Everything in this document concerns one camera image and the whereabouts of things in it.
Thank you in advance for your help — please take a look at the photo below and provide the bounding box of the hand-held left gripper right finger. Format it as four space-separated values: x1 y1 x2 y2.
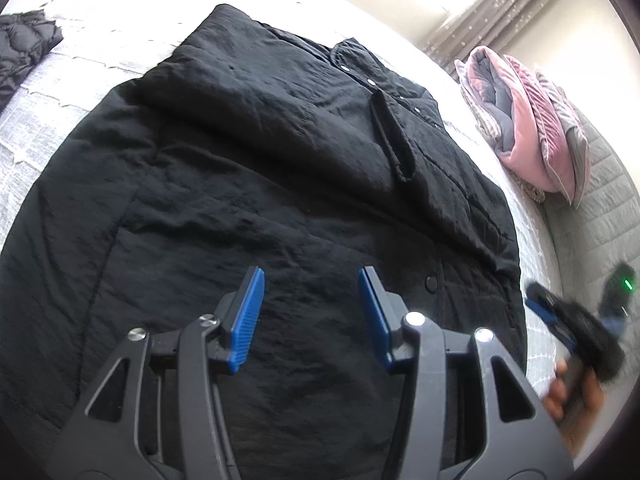
358 266 576 480

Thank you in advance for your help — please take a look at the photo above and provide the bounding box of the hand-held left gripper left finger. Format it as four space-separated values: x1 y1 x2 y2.
55 266 266 480

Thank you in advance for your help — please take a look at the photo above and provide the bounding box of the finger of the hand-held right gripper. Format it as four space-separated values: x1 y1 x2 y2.
525 281 576 356

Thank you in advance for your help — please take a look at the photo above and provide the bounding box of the black long coat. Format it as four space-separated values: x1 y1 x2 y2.
0 4 528 480

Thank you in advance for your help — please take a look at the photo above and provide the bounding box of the person's right hand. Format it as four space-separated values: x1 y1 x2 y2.
542 360 608 461

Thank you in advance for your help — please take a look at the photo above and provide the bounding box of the floral patterned cloth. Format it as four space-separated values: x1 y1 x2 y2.
519 180 547 204

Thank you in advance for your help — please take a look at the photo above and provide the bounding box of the grey padded headboard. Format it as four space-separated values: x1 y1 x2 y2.
542 110 640 441

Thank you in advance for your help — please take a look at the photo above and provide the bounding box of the pink velvet pillow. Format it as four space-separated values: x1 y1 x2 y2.
534 67 592 209

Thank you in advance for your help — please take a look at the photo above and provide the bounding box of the pink and grey quilt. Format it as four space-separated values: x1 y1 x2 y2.
454 46 557 194

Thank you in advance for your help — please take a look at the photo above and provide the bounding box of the grey patterned curtain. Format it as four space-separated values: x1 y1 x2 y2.
422 0 576 68

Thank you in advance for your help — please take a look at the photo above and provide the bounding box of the black puffer jacket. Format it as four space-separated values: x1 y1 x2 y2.
0 10 64 111

